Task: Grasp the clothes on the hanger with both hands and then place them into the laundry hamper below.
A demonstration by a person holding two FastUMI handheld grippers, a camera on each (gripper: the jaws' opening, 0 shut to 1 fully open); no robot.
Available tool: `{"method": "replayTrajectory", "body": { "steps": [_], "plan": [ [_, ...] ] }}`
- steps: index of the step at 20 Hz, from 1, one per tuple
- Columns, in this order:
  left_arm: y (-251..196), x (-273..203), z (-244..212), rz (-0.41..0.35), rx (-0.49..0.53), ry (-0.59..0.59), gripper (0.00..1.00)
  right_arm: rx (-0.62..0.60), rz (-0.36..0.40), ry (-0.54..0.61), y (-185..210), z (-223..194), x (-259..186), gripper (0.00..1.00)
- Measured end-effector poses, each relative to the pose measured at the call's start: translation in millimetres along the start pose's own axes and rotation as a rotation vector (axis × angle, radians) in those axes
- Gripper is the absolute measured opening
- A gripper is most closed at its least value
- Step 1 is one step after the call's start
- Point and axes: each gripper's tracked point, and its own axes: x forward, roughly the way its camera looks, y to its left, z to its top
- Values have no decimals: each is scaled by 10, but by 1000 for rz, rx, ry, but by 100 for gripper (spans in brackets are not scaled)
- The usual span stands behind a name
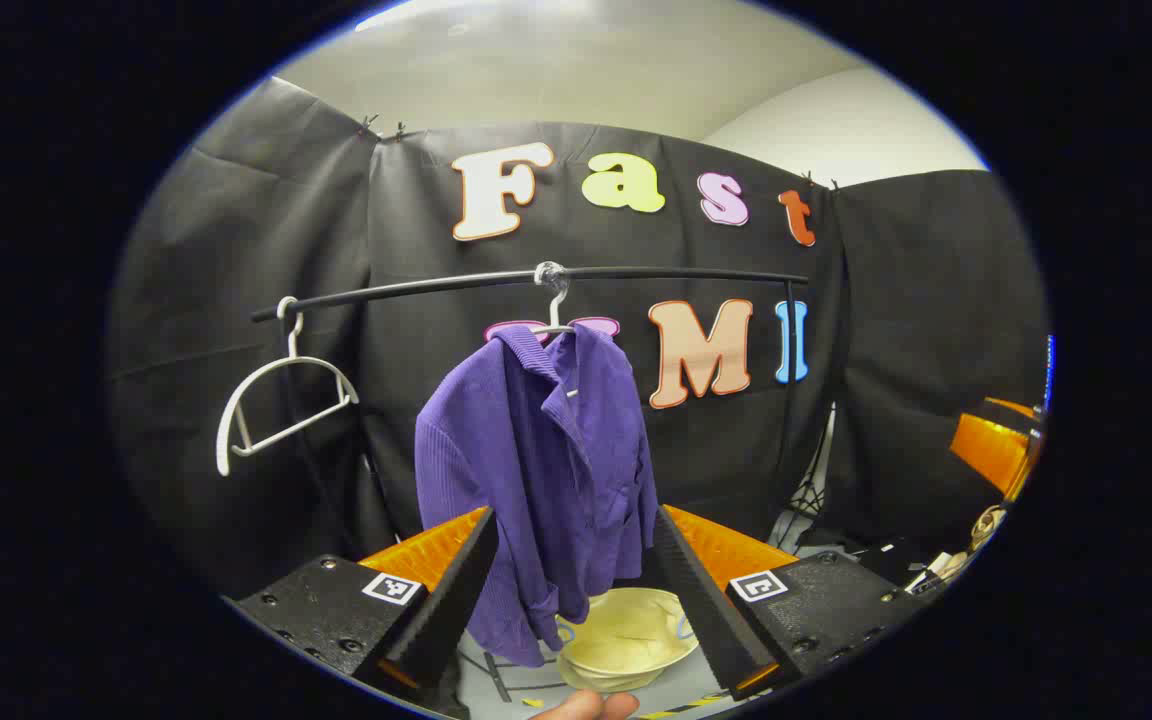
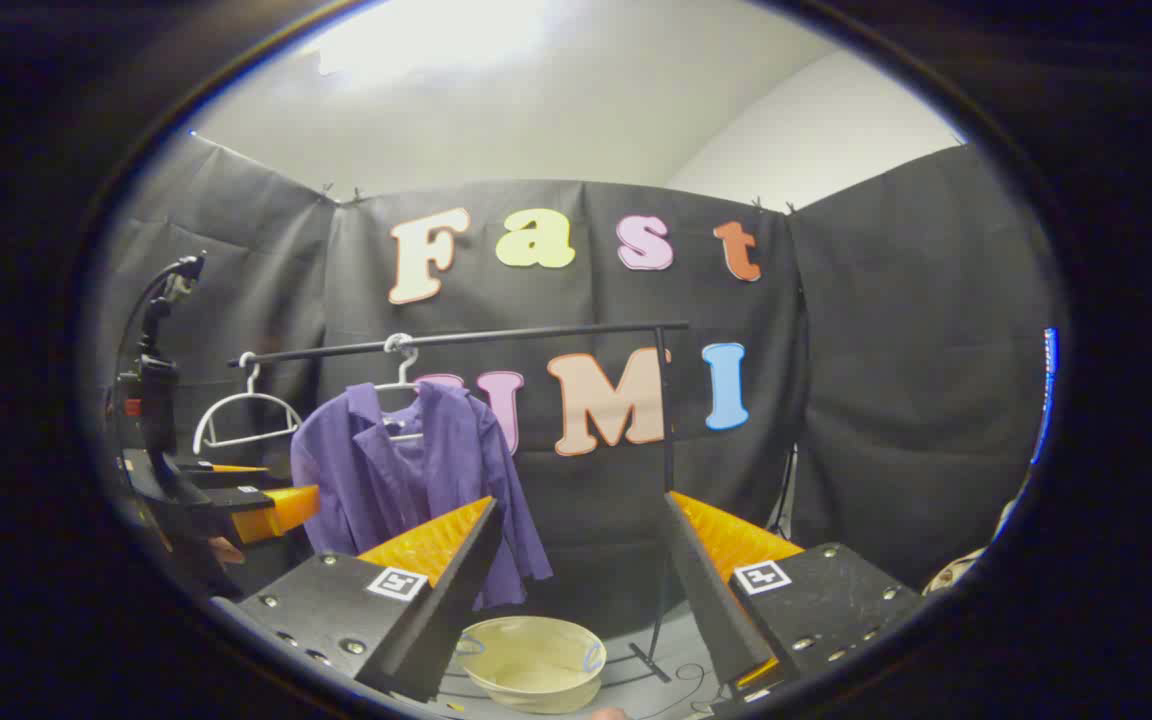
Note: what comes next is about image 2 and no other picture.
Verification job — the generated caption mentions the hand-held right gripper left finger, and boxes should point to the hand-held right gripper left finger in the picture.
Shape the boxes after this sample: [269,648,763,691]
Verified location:
[211,495,505,703]

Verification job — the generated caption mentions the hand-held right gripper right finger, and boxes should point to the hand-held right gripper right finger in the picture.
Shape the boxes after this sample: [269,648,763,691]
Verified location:
[662,490,929,706]

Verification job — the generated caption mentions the beige laundry hamper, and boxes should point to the beige laundry hamper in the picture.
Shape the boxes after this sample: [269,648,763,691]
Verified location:
[456,615,609,715]

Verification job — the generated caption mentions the purple shirt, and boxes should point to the purple shirt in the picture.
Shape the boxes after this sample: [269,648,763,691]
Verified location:
[290,380,554,611]

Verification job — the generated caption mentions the white plastic clothes hanger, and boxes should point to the white plastic clothes hanger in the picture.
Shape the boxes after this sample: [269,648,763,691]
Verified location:
[193,352,304,456]
[373,333,427,443]

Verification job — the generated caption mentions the black clothes rack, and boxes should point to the black clothes rack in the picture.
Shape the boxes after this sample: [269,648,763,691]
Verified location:
[226,320,692,686]

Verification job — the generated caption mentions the beige object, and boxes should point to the beige object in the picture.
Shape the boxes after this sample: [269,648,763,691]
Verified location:
[921,545,987,596]

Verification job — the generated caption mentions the black backdrop cloth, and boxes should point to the black backdrop cloth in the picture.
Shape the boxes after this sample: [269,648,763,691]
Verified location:
[96,135,1062,641]

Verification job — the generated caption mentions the blue lit screen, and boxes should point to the blue lit screen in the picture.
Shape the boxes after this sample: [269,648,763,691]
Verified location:
[1029,327,1061,466]

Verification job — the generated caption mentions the black floor cables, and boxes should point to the black floor cables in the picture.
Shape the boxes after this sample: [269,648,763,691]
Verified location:
[596,655,737,716]

